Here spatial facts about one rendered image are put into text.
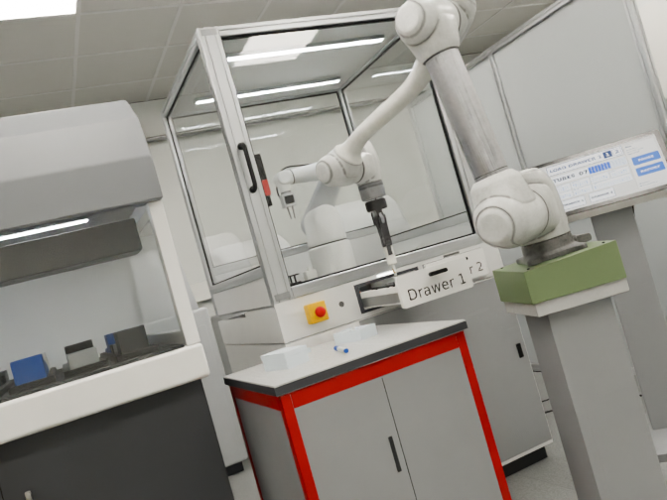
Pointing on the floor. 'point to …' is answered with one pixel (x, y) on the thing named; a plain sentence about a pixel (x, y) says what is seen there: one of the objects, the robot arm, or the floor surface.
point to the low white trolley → (372, 421)
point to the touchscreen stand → (640, 319)
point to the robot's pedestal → (595, 395)
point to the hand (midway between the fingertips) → (390, 255)
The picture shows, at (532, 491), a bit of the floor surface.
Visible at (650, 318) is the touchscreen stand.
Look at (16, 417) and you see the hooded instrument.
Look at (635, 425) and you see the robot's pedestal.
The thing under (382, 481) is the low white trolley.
